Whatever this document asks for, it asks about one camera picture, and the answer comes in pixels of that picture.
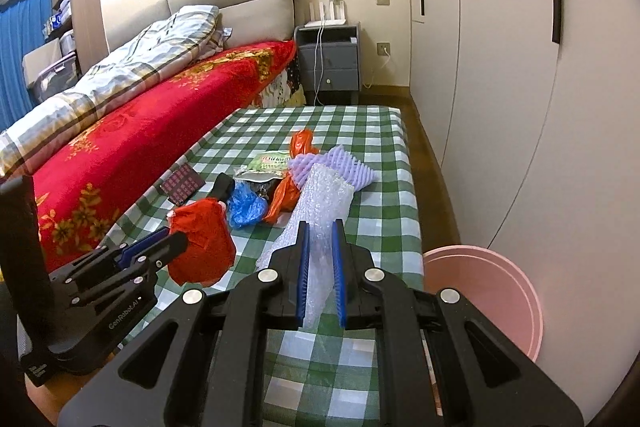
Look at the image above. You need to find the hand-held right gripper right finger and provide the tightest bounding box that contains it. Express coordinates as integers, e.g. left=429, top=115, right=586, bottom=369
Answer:
left=331, top=219, right=584, bottom=427

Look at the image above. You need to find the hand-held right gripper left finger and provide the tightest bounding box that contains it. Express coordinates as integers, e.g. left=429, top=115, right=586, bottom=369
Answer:
left=57, top=221, right=310, bottom=427

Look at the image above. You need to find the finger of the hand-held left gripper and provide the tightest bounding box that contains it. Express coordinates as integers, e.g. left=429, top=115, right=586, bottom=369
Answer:
left=117, top=233, right=190, bottom=281
left=95, top=227, right=172, bottom=270

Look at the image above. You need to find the red plastic bag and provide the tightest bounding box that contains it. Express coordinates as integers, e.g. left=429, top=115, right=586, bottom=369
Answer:
left=167, top=199, right=237, bottom=286

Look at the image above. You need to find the dark red patterned packet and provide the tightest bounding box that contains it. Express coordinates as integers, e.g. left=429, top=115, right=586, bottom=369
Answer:
left=161, top=164, right=205, bottom=204

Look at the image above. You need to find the orange plastic bag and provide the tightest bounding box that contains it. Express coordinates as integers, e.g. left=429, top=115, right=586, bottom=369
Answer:
left=262, top=129, right=321, bottom=226

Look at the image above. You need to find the clear bubble wrap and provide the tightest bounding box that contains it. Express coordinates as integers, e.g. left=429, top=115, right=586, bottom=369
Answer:
left=256, top=164, right=357, bottom=329

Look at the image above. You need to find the black plastic bag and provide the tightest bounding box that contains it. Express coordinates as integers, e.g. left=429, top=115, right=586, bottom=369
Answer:
left=209, top=173, right=236, bottom=204

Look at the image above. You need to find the blue plastic bag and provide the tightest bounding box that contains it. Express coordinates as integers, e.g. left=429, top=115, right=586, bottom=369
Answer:
left=226, top=182, right=269, bottom=229

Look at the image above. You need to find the purple foam net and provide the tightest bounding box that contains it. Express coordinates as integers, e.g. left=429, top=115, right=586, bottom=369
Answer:
left=290, top=146, right=379, bottom=192

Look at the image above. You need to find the pink plastic bin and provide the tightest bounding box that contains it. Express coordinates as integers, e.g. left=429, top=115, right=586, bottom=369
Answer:
left=422, top=245, right=545, bottom=364

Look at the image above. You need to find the red floral blanket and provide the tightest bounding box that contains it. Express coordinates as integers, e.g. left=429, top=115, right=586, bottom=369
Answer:
left=30, top=39, right=299, bottom=276

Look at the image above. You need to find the green snack packet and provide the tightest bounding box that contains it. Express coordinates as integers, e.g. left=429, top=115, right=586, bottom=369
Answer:
left=235, top=151, right=292, bottom=183

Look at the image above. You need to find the green checked tablecloth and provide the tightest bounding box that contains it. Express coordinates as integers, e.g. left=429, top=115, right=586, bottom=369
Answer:
left=65, top=104, right=427, bottom=427

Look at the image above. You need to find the plaid quilt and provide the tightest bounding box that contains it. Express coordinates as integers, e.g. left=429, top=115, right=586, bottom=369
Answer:
left=0, top=5, right=233, bottom=180

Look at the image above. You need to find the clear storage box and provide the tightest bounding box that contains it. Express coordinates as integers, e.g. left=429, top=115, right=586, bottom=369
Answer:
left=30, top=56, right=81, bottom=102

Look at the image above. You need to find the floral bed sheet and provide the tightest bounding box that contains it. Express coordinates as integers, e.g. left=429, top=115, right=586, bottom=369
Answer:
left=250, top=57, right=307, bottom=109

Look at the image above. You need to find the grey nightstand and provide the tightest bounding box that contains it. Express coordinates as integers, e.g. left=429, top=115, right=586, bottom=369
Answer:
left=293, top=22, right=362, bottom=106

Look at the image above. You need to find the blue curtain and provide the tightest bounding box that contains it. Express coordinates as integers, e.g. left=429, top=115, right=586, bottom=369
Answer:
left=0, top=0, right=54, bottom=134

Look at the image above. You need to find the wooden shelf unit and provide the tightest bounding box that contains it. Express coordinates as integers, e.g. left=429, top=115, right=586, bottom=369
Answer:
left=22, top=0, right=109, bottom=104

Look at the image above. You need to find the white wardrobe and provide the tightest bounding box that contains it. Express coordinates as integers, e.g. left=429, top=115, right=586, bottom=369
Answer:
left=400, top=0, right=640, bottom=408

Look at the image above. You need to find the white router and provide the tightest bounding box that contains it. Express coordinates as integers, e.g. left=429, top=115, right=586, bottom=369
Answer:
left=303, top=1, right=349, bottom=29

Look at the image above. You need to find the white router cable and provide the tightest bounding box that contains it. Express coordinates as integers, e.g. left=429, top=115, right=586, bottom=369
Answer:
left=312, top=19, right=327, bottom=106

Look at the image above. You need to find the white socket cable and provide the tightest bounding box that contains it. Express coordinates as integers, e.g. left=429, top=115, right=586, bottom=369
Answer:
left=362, top=51, right=392, bottom=90

